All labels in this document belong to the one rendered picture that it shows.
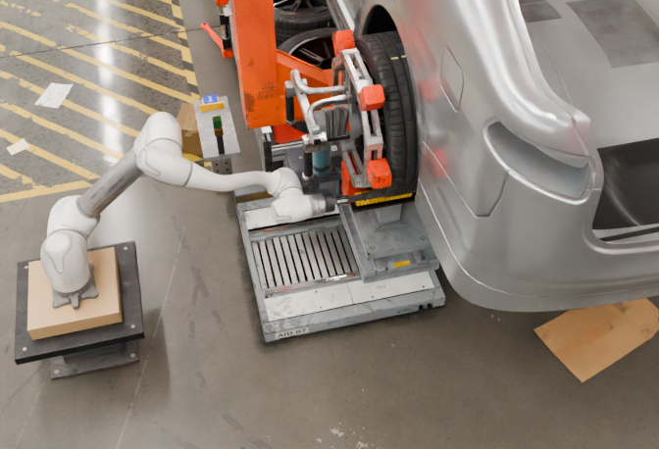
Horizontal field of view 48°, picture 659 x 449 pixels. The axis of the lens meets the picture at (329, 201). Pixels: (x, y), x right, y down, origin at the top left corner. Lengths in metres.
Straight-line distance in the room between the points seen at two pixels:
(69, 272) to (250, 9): 1.26
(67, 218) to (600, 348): 2.32
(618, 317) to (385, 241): 1.10
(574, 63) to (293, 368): 1.71
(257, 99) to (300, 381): 1.25
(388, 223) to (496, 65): 1.57
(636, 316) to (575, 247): 1.51
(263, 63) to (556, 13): 1.28
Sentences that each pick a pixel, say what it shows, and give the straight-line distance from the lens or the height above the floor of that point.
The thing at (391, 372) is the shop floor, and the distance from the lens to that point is 3.30.
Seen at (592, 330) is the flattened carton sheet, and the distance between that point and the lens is 3.58.
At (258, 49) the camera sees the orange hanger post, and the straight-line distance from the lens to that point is 3.25.
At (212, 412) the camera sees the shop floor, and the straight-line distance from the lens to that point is 3.23.
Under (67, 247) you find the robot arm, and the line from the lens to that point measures 3.03.
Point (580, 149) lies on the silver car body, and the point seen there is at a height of 1.55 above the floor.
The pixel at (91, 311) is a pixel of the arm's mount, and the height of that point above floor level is 0.37.
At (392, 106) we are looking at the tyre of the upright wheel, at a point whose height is 1.09.
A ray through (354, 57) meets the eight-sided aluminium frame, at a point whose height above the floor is 1.11.
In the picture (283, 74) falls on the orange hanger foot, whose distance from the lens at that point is 3.38.
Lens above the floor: 2.84
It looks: 47 degrees down
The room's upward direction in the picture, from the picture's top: straight up
